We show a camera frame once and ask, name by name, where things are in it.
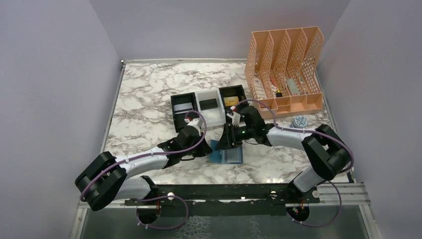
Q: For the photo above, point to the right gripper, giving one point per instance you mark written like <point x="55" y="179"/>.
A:
<point x="229" y="139"/>

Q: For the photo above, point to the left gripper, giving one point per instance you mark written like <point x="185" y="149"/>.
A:
<point x="205" y="150"/>

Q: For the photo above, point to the blue card holder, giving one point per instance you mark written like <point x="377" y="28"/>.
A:
<point x="229" y="156"/>

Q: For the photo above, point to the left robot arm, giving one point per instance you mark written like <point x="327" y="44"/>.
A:
<point x="105" y="178"/>

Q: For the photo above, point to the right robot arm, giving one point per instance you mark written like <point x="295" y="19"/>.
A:
<point x="327" y="153"/>

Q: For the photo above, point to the black white card tray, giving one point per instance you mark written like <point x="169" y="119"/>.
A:
<point x="213" y="117"/>

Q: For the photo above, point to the gold credit card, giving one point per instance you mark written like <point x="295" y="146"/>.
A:
<point x="231" y="101"/>

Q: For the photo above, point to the black credit card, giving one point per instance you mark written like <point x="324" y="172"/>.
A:
<point x="208" y="104"/>

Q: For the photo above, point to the white magnetic stripe card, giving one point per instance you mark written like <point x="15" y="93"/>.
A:
<point x="182" y="108"/>

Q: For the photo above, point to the white labelled box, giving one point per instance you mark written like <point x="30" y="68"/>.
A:
<point x="259" y="89"/>

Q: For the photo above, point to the orange file organizer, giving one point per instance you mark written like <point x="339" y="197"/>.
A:
<point x="275" y="56"/>

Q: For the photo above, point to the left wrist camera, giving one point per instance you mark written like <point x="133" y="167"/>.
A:
<point x="196" y="122"/>

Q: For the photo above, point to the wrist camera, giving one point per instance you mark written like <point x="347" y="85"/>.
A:
<point x="235" y="118"/>
<point x="196" y="122"/>

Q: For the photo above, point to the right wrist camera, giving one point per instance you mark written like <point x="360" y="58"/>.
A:
<point x="235" y="118"/>

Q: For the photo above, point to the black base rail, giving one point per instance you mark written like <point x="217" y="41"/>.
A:
<point x="223" y="200"/>

